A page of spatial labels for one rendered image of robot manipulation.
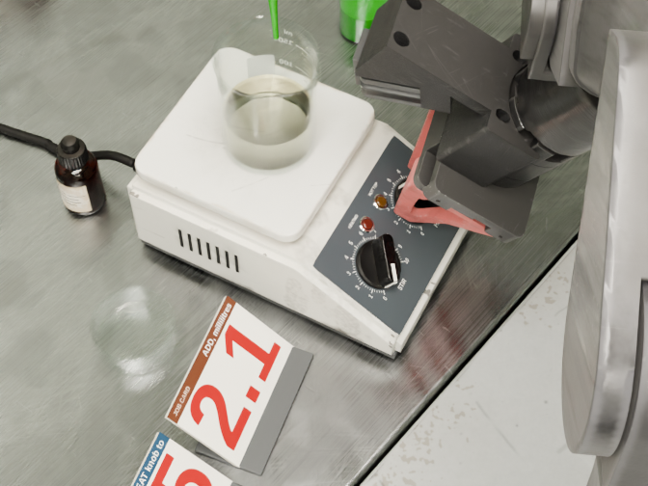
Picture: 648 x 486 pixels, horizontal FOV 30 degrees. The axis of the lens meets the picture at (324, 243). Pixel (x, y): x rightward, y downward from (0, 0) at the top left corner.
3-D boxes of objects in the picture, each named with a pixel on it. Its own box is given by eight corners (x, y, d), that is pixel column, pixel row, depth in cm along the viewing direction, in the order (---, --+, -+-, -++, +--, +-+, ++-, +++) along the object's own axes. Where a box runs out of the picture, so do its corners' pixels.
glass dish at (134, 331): (129, 391, 77) (124, 376, 76) (77, 337, 80) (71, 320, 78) (195, 340, 80) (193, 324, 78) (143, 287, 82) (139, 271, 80)
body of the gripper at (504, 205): (415, 198, 69) (490, 155, 63) (458, 57, 74) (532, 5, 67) (503, 249, 71) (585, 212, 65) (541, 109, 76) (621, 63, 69)
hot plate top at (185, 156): (381, 114, 80) (381, 105, 79) (294, 249, 74) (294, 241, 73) (224, 50, 83) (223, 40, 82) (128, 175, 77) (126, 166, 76)
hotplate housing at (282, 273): (476, 220, 85) (491, 151, 78) (395, 367, 79) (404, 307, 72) (204, 105, 90) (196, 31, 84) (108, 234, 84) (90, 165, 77)
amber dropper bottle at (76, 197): (86, 175, 87) (69, 113, 81) (115, 198, 86) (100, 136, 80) (54, 201, 85) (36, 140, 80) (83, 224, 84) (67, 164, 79)
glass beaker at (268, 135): (199, 149, 78) (188, 61, 70) (262, 90, 80) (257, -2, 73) (284, 205, 75) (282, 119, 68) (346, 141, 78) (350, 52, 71)
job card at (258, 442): (313, 356, 79) (314, 325, 75) (261, 477, 74) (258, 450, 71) (228, 326, 80) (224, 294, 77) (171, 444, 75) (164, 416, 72)
